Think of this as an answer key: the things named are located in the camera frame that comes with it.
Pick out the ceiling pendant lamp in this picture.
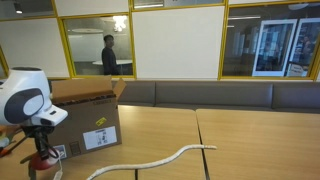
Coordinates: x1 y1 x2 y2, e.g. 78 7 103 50
112 15 128 33

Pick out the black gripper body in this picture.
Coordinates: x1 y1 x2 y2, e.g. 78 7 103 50
20 125 54 139

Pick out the white rope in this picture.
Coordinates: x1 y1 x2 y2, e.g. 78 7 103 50
85 144 218 180

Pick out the white framed display panel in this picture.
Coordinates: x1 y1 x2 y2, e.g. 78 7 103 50
286 17 320 78

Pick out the grey bench sofa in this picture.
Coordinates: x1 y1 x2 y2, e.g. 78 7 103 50
49 79 320 114

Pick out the brown cardboard box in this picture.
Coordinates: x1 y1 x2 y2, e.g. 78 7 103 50
49 75 127 158

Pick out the white round meeting table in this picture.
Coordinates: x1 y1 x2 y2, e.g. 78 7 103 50
92 59 134 66

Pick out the person in dark clothes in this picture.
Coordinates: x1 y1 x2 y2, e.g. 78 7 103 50
101 34 122 76

